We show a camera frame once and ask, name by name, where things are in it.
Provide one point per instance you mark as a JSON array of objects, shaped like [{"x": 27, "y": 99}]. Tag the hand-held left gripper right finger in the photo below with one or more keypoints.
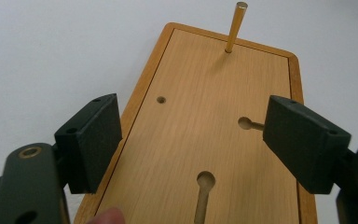
[{"x": 301, "y": 143}]

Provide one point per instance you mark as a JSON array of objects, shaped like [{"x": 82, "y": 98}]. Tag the wooden dowel peg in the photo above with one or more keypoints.
[{"x": 236, "y": 26}]

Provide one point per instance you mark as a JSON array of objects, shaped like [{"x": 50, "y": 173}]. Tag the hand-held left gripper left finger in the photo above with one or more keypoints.
[{"x": 88, "y": 140}]

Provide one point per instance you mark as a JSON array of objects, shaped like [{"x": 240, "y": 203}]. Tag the wooden photo frame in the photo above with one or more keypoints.
[{"x": 199, "y": 109}]

